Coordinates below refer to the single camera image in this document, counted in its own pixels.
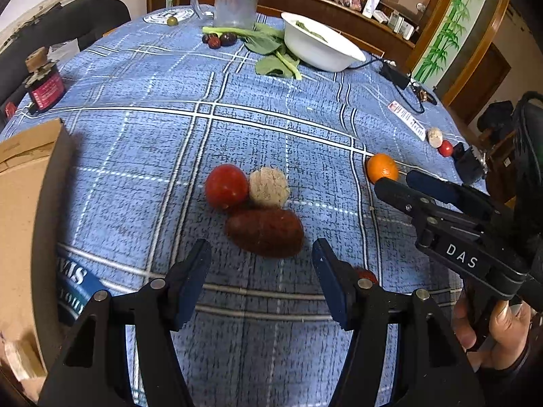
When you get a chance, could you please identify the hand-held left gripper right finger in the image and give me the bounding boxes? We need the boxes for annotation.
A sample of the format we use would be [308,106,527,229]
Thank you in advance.
[312,238,486,407]

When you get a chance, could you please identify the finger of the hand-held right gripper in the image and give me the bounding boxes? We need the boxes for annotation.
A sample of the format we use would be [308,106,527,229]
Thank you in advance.
[406,170,498,218]
[373,177,452,232]

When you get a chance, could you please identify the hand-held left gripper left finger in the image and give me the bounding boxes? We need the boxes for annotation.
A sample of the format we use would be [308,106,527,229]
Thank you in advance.
[38,238,213,407]

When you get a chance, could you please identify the orange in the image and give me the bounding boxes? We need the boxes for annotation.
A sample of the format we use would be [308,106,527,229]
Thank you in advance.
[367,153,400,184]

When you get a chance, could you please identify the brown sweet potato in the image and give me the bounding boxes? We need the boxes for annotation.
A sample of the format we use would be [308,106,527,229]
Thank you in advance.
[225,209,305,259]

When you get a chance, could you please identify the person's right forearm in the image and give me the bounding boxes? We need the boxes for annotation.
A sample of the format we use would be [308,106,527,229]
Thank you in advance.
[475,343,543,407]

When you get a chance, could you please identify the person's right hand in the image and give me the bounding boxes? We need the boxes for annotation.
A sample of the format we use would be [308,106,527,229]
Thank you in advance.
[452,294,533,369]

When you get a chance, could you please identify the bunch of keys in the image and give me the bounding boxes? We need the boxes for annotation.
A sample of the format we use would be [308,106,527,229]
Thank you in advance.
[413,84,438,106]

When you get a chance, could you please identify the blue printed book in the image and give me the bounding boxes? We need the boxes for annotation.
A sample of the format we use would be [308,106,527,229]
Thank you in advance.
[56,254,105,327]

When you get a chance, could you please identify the black power adapter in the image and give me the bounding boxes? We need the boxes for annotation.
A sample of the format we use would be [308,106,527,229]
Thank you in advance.
[379,61,411,91]

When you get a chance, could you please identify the beige lumpy ball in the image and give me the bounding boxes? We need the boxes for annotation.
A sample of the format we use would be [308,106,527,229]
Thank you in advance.
[248,167,292,209]

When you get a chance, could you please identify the white bowl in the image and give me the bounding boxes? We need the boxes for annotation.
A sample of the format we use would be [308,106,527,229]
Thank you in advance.
[281,11,367,73]

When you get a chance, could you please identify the cardboard box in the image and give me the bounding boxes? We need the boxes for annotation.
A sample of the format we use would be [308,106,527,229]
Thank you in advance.
[0,118,83,395]

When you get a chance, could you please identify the blue plaid tablecloth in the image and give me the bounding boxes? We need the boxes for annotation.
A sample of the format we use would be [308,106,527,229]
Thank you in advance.
[0,4,488,407]

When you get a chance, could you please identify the white carton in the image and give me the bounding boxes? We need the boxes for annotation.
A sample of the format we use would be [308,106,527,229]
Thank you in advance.
[362,0,393,20]

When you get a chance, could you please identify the green leafy vegetable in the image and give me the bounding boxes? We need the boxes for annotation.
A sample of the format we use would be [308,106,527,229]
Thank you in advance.
[202,22,303,81]

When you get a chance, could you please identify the dark jar with red label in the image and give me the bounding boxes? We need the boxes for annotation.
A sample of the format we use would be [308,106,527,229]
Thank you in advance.
[23,47,65,114]

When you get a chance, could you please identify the black chair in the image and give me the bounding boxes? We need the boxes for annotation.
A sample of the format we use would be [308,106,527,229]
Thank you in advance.
[0,0,131,115]

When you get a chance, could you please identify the black cable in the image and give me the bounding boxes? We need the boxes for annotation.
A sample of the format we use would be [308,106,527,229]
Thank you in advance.
[348,57,426,114]

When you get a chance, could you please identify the bamboo wall decal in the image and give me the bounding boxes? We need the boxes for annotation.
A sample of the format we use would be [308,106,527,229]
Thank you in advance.
[413,0,495,85]

